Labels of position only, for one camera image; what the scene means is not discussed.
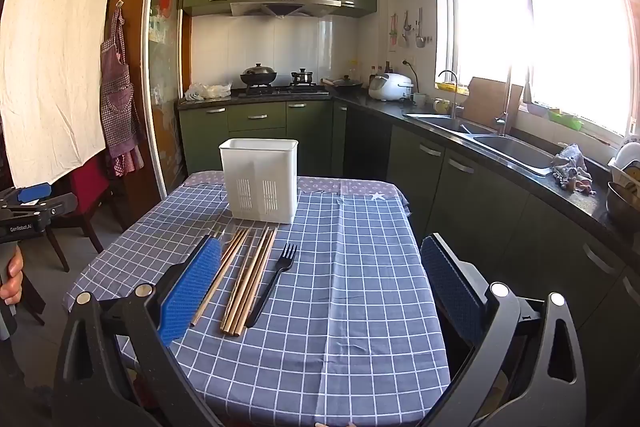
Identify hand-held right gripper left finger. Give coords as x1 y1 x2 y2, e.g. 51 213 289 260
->
52 233 224 427

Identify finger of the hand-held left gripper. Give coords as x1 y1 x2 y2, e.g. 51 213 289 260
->
0 183 54 208
0 193 77 222

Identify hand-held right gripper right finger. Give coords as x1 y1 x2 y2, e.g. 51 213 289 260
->
420 233 587 427

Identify red-tipped wooden chopstick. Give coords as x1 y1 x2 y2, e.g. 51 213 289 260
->
220 229 262 334

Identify black plastic fork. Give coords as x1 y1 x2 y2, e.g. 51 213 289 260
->
244 242 299 328

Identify white plastic utensil holder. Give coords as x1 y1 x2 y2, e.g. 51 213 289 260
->
219 138 299 226

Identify person's left hand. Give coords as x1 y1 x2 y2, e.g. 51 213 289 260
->
0 248 24 306

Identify red cushioned wooden chair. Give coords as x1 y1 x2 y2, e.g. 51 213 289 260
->
46 153 127 274

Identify blue checked tablecloth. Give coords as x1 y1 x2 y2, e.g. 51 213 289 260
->
62 179 452 427

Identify purple checked apron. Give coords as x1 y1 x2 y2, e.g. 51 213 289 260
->
98 4 147 178

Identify white hanging sheet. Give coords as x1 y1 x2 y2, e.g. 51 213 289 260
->
0 0 124 188

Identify grey patterned tablecloth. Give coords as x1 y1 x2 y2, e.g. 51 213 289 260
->
181 170 402 204

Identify stainless steel double sink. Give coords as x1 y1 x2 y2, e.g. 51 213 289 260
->
404 112 562 178

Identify crumpled dish rag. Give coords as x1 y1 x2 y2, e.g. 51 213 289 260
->
550 142 597 196

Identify sliding glass door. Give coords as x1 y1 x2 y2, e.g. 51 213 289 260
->
141 0 192 201

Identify metal bowl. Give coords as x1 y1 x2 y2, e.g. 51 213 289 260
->
606 180 640 221

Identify white plastic bag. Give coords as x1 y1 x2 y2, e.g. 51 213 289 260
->
183 81 233 102

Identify wooden cutting board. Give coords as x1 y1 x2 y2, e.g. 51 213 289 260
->
462 76 525 126

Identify tall steel faucet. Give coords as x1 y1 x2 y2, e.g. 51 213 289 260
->
494 67 517 136

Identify black countertop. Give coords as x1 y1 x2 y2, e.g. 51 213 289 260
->
175 87 640 253

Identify green base cabinets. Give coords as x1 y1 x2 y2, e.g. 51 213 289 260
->
177 99 640 413

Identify green plastic box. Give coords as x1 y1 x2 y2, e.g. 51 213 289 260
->
547 107 584 131

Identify curved dark faucet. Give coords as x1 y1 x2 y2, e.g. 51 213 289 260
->
437 70 464 118

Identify white rice cooker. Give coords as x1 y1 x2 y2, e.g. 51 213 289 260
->
368 72 415 102

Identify white dish rack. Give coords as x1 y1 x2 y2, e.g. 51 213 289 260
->
607 141 640 188

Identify gas stove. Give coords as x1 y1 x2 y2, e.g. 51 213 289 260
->
237 83 331 97

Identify black wok with lid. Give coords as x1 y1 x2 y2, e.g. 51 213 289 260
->
240 63 279 88

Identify black frying pan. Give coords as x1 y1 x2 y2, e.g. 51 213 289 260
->
320 75 365 90

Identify window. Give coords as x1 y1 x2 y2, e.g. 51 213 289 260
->
434 0 640 138

